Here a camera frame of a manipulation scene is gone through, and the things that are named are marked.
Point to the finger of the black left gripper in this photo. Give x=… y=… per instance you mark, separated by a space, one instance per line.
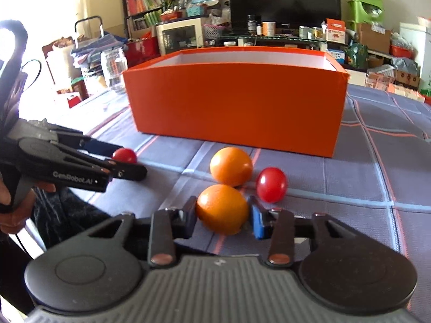
x=77 y=140
x=128 y=171

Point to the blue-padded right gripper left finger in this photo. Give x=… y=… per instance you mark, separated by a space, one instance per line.
x=167 y=225

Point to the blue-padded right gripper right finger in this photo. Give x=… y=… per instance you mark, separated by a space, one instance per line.
x=278 y=225

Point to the red cherry tomato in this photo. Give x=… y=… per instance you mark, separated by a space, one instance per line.
x=271 y=185
x=125 y=155

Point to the orange fruit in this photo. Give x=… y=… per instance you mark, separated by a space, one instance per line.
x=231 y=166
x=222 y=209

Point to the person's left hand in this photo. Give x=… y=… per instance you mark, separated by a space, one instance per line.
x=14 y=222

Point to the folding shopping cart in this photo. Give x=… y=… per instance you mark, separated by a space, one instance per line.
x=87 y=56

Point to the red gift bag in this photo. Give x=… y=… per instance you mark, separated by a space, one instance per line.
x=142 y=50

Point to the purple plaid bed sheet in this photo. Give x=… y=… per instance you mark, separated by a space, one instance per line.
x=378 y=180

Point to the orange cardboard box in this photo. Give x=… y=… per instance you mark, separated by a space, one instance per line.
x=277 y=98

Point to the white standing air conditioner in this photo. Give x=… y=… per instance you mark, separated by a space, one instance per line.
x=111 y=13

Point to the dark wooden bookshelf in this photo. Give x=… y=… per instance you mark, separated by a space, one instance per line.
x=141 y=14

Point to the white tv cabinet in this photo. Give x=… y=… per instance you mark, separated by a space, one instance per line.
x=198 y=32

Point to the orange white medicine box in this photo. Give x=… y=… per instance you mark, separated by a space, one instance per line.
x=335 y=31

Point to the brown cardboard box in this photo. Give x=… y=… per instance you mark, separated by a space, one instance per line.
x=374 y=37

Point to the green stacked storage bins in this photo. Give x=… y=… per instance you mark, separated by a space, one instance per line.
x=364 y=11

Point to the white small freezer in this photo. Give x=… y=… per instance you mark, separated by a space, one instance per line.
x=418 y=35

